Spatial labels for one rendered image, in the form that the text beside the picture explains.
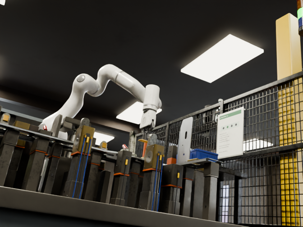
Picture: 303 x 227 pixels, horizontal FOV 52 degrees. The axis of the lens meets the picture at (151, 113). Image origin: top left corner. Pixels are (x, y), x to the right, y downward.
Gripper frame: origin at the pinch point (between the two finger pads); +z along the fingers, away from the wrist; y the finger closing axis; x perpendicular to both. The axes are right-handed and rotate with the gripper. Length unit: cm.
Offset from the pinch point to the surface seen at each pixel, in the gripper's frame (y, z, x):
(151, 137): 17.9, 5.2, -7.4
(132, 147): -15.0, 3.3, 0.2
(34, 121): -29, 0, -55
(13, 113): -27, -1, -67
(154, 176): 23.6, 25.3, -6.5
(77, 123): -16.3, -2.2, -35.1
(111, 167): -887, -157, 378
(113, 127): -542, -187, 212
